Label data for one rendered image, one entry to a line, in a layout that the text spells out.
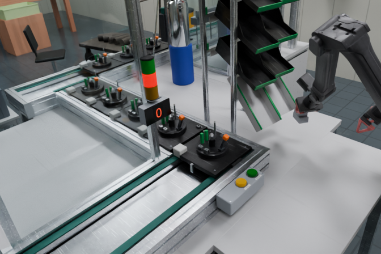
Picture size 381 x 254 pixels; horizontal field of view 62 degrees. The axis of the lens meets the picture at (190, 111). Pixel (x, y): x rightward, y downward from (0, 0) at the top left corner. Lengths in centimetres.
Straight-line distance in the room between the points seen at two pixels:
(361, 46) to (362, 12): 349
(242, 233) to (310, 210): 28
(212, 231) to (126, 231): 30
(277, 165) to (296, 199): 21
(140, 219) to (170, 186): 19
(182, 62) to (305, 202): 124
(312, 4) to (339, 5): 35
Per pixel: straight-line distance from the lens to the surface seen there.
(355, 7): 439
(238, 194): 119
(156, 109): 119
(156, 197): 126
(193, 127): 153
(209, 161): 131
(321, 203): 135
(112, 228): 120
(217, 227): 122
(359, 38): 88
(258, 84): 141
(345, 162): 158
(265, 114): 152
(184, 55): 215
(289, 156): 155
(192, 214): 113
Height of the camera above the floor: 178
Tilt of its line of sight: 29 degrees down
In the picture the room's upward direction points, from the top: 4 degrees counter-clockwise
